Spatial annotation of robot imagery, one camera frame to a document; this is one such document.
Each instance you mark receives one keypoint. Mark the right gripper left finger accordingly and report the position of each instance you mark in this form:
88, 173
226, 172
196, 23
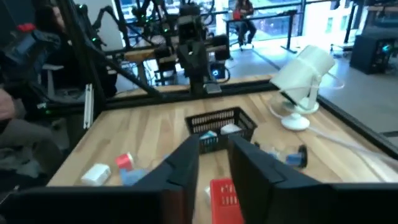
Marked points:
124, 205

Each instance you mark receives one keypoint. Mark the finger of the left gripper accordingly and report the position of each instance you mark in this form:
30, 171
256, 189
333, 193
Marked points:
203, 85
193, 85

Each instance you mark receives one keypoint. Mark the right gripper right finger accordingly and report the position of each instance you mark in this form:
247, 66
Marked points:
295, 205

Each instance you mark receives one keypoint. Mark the white wall charger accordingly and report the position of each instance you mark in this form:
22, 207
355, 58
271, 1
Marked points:
96, 175
230, 128
213, 88

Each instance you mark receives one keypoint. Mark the light blue round disc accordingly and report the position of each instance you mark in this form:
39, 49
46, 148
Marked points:
132, 176

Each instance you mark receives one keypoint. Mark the teal wall charger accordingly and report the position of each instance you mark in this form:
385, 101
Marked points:
208, 134

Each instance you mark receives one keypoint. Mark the black background robot arm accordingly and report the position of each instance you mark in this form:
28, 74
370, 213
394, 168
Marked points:
140, 18

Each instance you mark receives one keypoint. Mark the black plastic basket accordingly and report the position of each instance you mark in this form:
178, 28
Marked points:
217, 116

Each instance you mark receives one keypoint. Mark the blue sand timer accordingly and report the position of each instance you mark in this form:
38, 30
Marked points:
293, 158

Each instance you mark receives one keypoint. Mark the person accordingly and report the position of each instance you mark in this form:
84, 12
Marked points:
245, 18
28, 137

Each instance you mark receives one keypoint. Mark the red plastic basket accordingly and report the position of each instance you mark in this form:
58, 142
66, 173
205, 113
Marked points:
224, 202

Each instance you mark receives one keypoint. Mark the white round puck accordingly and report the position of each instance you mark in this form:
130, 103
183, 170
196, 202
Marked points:
295, 122

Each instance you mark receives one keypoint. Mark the black standing desk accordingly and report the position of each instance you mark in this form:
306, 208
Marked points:
264, 16

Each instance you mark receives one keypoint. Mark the person's hand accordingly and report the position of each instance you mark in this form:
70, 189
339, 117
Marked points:
6, 104

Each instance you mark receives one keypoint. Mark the black computer case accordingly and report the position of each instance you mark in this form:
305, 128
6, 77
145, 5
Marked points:
373, 54

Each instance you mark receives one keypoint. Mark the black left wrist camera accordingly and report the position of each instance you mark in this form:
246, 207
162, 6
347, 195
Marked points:
189, 26

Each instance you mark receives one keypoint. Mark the black aluminium frame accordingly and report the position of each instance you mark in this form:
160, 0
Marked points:
242, 88

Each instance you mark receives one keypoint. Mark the white bracket strip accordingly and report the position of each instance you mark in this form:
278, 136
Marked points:
88, 105

